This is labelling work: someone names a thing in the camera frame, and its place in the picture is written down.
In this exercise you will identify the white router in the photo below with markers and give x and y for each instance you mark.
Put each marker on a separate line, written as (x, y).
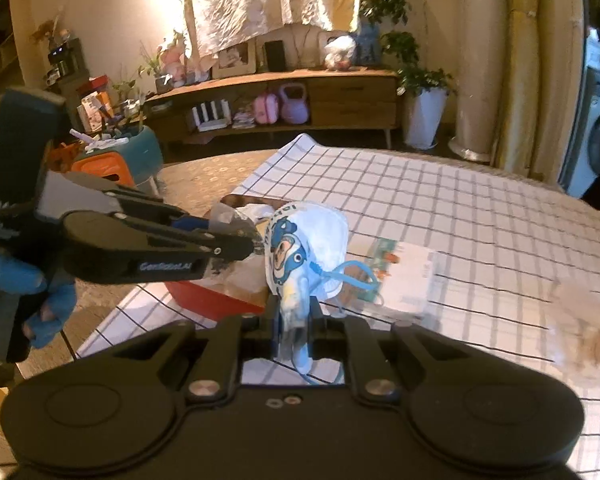
(210, 119)

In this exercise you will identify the white packet green label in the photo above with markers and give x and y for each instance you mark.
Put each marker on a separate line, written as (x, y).
(405, 280)

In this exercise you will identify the hanging cream sheet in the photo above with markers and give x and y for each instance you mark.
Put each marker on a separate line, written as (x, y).
(280, 5)

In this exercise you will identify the orange stool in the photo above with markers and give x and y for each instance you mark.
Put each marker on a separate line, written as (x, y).
(105, 167)

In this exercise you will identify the cream rolled mattress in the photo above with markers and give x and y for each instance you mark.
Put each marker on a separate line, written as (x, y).
(480, 60)

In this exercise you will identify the person's left hand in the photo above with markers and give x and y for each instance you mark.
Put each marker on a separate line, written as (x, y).
(50, 310)

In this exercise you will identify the black coffee machine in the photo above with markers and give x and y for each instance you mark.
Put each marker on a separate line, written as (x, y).
(65, 62)

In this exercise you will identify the white black checkered tablecloth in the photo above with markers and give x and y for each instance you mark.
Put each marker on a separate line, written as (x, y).
(480, 220)

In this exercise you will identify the teal stool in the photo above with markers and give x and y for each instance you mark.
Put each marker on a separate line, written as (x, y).
(147, 152)

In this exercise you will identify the green potted plant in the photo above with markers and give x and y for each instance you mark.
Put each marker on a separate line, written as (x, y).
(405, 35)

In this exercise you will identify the white face mask blue cartoon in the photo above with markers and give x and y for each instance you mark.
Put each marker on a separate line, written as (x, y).
(300, 245)

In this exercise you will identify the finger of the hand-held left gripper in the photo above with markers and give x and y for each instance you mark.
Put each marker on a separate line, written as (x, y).
(190, 222)
(227, 251)

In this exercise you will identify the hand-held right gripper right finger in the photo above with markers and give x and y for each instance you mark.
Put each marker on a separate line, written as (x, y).
(316, 332)

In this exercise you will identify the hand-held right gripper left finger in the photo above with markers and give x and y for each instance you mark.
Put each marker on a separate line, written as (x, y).
(272, 332)

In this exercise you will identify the pink plush doll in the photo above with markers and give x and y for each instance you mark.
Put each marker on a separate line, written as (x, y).
(172, 65)

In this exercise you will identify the black picture frame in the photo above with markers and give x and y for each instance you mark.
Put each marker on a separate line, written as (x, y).
(275, 56)

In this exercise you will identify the white plant pot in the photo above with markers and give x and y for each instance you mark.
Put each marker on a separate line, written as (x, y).
(425, 117)

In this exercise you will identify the purple kettlebell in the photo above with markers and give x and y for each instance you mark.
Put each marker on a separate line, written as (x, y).
(294, 107)

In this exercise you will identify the white washing machine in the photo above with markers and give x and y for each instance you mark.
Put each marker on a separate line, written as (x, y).
(597, 125)

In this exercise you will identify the beige curtain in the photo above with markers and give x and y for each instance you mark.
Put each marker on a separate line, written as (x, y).
(540, 70)

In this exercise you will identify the wooden tv cabinet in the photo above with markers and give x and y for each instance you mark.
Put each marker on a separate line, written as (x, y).
(350, 100)

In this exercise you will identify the clear bag of cotton swabs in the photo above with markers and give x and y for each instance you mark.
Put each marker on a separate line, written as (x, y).
(590, 330)

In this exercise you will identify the red tin box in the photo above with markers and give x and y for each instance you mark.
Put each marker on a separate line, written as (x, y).
(205, 300)

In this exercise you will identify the clear plastic bag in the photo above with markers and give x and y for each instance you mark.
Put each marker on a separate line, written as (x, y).
(225, 217)

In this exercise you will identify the light picture frame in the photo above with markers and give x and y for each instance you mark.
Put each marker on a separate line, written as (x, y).
(235, 59)

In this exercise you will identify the plastic bag of fruit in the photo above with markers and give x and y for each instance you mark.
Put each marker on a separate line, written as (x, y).
(340, 54)

